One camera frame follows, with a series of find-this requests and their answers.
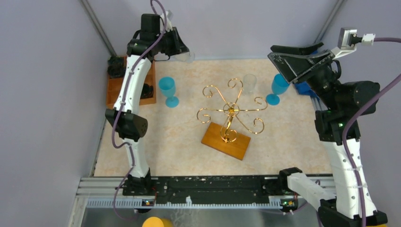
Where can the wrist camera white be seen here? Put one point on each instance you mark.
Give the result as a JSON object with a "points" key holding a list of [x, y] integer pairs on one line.
{"points": [[166, 17], [348, 41]]}

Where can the aluminium frame rail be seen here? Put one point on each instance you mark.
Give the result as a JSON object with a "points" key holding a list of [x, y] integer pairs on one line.
{"points": [[106, 192]]}

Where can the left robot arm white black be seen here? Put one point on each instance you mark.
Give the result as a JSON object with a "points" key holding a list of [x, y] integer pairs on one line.
{"points": [[156, 35]]}

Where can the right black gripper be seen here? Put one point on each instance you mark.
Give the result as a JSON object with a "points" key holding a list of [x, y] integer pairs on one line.
{"points": [[320, 69]]}

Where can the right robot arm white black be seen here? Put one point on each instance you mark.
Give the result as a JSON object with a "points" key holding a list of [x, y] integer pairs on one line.
{"points": [[338, 130]]}

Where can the dark object in tray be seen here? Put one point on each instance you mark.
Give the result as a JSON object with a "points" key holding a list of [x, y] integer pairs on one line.
{"points": [[147, 91], [116, 68]]}

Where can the yellow object bottom centre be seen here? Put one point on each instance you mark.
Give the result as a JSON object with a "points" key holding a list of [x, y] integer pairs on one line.
{"points": [[157, 222]]}

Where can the clear wine glass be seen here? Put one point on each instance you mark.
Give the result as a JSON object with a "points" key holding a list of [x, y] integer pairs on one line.
{"points": [[187, 57], [249, 82]]}

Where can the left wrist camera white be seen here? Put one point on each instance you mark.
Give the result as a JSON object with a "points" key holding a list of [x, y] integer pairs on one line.
{"points": [[166, 17]]}

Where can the gold wire glass rack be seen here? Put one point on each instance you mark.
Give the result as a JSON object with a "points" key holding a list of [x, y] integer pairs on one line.
{"points": [[231, 109]]}

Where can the orange compartment tray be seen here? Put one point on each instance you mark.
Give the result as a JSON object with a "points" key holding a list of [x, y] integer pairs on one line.
{"points": [[114, 86]]}

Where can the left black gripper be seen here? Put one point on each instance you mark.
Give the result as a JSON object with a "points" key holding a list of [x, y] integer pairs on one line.
{"points": [[170, 40]]}

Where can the blue wine glass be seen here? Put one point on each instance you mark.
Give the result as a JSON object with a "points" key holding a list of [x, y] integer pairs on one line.
{"points": [[168, 89], [278, 87]]}

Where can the blue folded cloth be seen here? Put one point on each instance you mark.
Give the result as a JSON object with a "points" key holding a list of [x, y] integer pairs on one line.
{"points": [[304, 89]]}

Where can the orange wooden rack base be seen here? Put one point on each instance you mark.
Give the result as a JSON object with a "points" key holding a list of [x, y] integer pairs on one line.
{"points": [[234, 144]]}

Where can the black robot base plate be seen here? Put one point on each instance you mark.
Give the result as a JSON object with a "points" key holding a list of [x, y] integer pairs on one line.
{"points": [[210, 190]]}

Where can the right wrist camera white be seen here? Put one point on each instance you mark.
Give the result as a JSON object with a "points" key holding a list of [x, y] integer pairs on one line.
{"points": [[348, 41]]}

